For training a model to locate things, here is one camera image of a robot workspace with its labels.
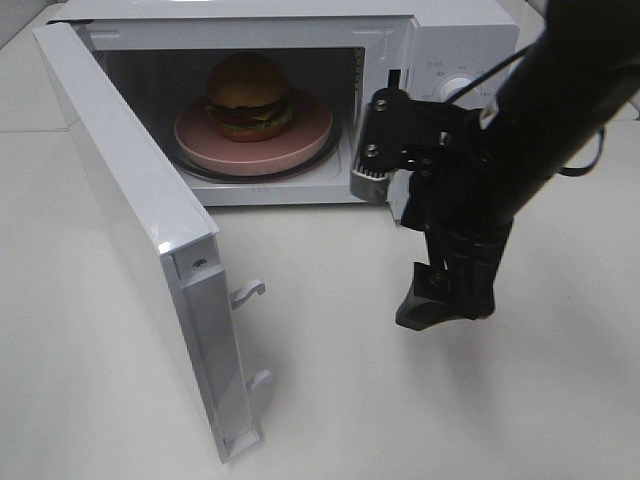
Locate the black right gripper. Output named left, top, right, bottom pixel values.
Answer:
left=350, top=87, right=513, bottom=331

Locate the pink round plate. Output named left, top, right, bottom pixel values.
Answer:
left=174, top=90, right=336, bottom=177

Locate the burger with sesame-free bun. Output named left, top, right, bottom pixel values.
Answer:
left=205, top=52, right=294, bottom=143

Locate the white microwave door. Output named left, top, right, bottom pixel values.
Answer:
left=34, top=23, right=271, bottom=461

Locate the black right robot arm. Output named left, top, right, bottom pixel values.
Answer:
left=356, top=1, right=639, bottom=331

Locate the glass microwave turntable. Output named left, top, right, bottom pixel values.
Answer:
left=167, top=125, right=342, bottom=184

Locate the upper white power knob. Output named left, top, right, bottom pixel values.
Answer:
left=434, top=74, right=473, bottom=102

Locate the white microwave oven body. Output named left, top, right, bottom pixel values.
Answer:
left=46, top=1, right=519, bottom=209

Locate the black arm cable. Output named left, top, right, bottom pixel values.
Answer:
left=447, top=42, right=609, bottom=177

